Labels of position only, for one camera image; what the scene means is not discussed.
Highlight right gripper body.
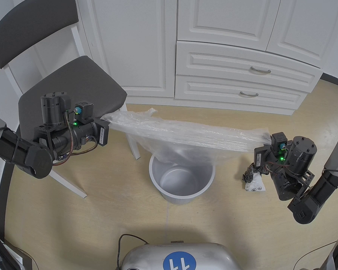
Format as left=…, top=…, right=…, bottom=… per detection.
left=254, top=146, right=299, bottom=202

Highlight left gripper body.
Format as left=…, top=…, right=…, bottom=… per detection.
left=51, top=119, right=110, bottom=155

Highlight clear plastic bag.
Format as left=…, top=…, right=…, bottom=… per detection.
left=100, top=108, right=271, bottom=165

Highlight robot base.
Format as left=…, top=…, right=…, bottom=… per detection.
left=121, top=240, right=242, bottom=270

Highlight crumpled black plastic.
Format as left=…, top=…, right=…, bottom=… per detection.
left=242, top=163, right=266, bottom=183

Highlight pale grey trash bin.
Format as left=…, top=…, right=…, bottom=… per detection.
left=149, top=144, right=216, bottom=205

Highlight white printed wrapper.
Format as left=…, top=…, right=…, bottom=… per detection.
left=244, top=173, right=267, bottom=193

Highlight white chair dark grey cushions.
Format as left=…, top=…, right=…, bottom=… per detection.
left=0, top=0, right=141, bottom=199

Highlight white wardrobe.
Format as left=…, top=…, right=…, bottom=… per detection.
left=11, top=0, right=338, bottom=116

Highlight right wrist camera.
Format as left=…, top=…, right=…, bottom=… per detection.
left=271, top=132, right=288, bottom=155

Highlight black cable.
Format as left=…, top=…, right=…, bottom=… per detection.
left=117, top=234, right=150, bottom=270
left=297, top=241, right=338, bottom=270

